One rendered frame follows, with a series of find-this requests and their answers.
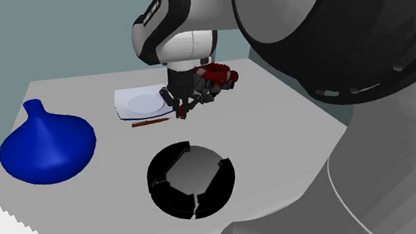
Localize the white square plate blue rim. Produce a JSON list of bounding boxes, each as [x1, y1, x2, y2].
[[111, 79, 178, 126]]

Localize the blue flat-bottomed vase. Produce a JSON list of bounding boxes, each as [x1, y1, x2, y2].
[[0, 95, 101, 190]]

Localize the black round dish grey centre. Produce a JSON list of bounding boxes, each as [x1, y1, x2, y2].
[[142, 136, 240, 224]]

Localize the red and grey toy figure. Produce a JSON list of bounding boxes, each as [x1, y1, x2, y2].
[[190, 60, 241, 108]]

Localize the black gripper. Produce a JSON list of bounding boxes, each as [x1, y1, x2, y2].
[[156, 67, 206, 122]]

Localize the brown pencil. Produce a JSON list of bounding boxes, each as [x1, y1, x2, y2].
[[130, 113, 172, 132]]

